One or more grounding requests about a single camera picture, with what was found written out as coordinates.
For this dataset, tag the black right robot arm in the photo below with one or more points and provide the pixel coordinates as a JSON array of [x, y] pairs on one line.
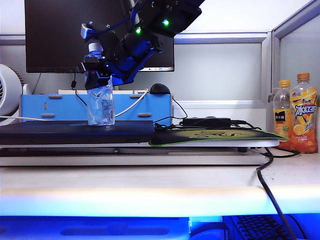
[[175, 15]]

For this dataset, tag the black green-edged mouse pad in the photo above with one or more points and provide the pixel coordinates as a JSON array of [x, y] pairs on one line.
[[175, 137]]

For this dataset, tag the blue front panel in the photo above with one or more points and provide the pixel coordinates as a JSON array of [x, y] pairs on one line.
[[75, 227]]

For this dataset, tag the clear mineral water bottle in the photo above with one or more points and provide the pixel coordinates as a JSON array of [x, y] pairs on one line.
[[101, 107]]

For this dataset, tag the white round desk fan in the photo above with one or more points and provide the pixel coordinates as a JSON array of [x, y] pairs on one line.
[[10, 92]]

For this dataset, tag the black keyboard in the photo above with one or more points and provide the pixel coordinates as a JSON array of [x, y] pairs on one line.
[[250, 227]]

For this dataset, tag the small orange juice bottle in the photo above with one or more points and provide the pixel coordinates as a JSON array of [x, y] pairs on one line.
[[282, 117]]

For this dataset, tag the aluminium partition frame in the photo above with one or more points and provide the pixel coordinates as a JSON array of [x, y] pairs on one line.
[[266, 70]]

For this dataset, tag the white desk riser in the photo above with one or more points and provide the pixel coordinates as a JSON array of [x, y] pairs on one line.
[[225, 143]]

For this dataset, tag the black computer monitor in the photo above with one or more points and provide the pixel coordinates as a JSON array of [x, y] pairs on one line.
[[55, 35]]

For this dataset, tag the black computer mouse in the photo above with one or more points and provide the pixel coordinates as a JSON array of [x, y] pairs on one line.
[[158, 89]]

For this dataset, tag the large iced tea bottle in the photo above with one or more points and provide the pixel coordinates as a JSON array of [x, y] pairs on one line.
[[303, 125]]

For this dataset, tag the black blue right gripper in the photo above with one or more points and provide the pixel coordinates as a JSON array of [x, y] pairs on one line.
[[125, 52]]

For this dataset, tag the black power adapter brick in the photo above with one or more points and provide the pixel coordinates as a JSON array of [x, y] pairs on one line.
[[207, 122]]

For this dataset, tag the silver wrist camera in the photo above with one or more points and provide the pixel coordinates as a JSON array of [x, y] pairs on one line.
[[86, 31]]

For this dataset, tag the blue wooden desk organizer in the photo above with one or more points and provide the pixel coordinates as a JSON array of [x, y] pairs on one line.
[[62, 107]]

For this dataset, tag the dark blue mat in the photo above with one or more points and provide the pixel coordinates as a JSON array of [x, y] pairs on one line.
[[50, 132]]

